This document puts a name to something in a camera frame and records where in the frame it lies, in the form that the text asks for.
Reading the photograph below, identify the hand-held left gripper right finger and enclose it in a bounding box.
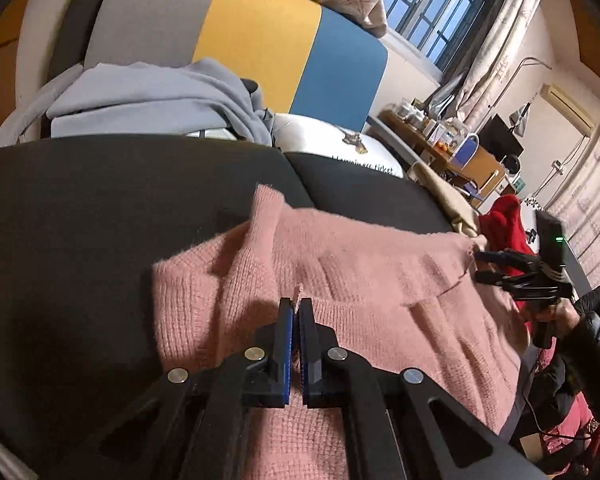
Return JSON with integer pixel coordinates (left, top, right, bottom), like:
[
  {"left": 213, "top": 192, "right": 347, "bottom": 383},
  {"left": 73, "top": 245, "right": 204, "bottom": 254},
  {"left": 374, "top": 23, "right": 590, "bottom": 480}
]
[{"left": 299, "top": 297, "right": 546, "bottom": 480}]

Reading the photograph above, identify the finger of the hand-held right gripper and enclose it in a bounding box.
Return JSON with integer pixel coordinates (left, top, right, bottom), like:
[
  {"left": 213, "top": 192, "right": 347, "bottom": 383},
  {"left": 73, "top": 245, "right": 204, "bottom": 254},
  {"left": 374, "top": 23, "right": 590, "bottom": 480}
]
[
  {"left": 475, "top": 269, "right": 557, "bottom": 293},
  {"left": 475, "top": 249, "right": 542, "bottom": 270}
]

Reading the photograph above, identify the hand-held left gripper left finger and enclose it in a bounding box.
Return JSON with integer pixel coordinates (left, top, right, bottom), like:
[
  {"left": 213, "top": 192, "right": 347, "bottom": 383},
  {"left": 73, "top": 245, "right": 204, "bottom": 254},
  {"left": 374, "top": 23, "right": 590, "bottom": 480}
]
[{"left": 55, "top": 297, "right": 297, "bottom": 480}]

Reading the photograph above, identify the pink knitted sweater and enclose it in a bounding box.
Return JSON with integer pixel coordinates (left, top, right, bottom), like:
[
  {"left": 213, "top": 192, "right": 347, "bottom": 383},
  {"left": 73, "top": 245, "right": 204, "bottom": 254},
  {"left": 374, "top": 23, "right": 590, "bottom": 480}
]
[{"left": 152, "top": 184, "right": 532, "bottom": 480}]

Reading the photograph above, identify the person's right forearm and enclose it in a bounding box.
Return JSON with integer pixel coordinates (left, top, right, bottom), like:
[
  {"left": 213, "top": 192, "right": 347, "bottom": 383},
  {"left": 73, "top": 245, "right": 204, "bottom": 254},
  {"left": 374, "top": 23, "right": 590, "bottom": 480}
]
[{"left": 525, "top": 276, "right": 600, "bottom": 433}]

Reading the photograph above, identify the person's right hand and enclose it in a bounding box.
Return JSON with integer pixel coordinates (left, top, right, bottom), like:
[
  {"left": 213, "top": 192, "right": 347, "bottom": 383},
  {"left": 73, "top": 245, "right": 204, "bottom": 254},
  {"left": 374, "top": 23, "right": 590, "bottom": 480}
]
[{"left": 527, "top": 300, "right": 582, "bottom": 342}]

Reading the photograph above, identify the red garment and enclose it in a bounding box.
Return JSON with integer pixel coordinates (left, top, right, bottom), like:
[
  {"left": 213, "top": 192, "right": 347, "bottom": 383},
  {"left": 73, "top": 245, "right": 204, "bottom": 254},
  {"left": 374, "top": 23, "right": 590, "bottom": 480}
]
[{"left": 480, "top": 195, "right": 544, "bottom": 282}]

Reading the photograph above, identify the white patterned curtain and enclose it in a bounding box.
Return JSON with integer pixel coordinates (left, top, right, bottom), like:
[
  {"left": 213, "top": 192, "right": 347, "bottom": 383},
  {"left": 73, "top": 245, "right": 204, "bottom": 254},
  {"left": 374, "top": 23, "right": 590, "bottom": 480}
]
[{"left": 544, "top": 104, "right": 600, "bottom": 283}]

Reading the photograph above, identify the beige blanket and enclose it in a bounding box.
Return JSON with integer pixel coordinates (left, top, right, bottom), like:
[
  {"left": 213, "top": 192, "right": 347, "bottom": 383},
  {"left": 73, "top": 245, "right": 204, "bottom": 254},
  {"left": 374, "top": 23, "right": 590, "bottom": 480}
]
[{"left": 410, "top": 161, "right": 482, "bottom": 237}]

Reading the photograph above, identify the wooden desk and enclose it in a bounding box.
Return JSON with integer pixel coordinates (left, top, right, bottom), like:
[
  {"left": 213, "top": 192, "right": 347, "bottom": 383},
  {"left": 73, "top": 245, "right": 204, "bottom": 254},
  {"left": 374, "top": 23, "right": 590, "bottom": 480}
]
[{"left": 379, "top": 109, "right": 509, "bottom": 197}]

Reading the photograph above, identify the black monitor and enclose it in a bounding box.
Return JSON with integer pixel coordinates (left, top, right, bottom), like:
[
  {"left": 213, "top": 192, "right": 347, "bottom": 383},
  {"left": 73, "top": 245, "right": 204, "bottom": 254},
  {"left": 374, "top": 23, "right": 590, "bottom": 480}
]
[{"left": 479, "top": 114, "right": 525, "bottom": 159}]

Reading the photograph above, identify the person's pink clothing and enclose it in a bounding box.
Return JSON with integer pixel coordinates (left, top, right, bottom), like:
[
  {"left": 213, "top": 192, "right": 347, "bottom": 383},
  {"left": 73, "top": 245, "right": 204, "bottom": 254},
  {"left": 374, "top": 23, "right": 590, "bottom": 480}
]
[{"left": 540, "top": 395, "right": 600, "bottom": 478}]

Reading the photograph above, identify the white pillow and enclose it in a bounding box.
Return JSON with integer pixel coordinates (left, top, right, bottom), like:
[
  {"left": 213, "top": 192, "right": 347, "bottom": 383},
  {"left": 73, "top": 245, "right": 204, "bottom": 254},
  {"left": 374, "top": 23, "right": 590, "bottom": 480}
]
[{"left": 271, "top": 112, "right": 407, "bottom": 179}]

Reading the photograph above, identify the beige window curtain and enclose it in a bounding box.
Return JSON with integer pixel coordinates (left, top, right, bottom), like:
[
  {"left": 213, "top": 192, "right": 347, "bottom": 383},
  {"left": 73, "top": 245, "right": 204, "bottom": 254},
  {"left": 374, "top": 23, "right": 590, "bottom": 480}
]
[{"left": 450, "top": 0, "right": 547, "bottom": 122}]

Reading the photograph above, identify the window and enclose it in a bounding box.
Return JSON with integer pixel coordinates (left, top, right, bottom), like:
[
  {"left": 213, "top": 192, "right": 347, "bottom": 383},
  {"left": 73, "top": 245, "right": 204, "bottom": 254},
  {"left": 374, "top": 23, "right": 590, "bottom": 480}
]
[{"left": 382, "top": 0, "right": 502, "bottom": 75}]

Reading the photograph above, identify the grey hoodie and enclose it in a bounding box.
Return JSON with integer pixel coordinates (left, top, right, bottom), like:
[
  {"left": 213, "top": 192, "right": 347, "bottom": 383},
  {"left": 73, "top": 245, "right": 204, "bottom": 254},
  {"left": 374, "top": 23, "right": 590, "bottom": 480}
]
[{"left": 0, "top": 57, "right": 276, "bottom": 150}]

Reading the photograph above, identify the grey yellow blue backrest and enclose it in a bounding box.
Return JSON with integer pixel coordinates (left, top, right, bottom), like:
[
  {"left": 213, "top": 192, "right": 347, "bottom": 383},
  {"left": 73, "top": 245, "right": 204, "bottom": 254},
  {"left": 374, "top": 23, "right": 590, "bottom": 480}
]
[{"left": 84, "top": 0, "right": 390, "bottom": 134}]

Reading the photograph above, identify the black cable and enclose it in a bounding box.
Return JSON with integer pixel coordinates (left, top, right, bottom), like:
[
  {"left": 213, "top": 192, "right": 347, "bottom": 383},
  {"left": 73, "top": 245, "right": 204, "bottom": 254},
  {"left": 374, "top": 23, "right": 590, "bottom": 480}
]
[{"left": 521, "top": 354, "right": 598, "bottom": 442}]

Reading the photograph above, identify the wall air conditioner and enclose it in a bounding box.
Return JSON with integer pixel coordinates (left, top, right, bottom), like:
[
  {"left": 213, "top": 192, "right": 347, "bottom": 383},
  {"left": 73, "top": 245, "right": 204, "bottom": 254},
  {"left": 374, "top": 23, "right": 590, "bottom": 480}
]
[{"left": 539, "top": 83, "right": 597, "bottom": 134}]

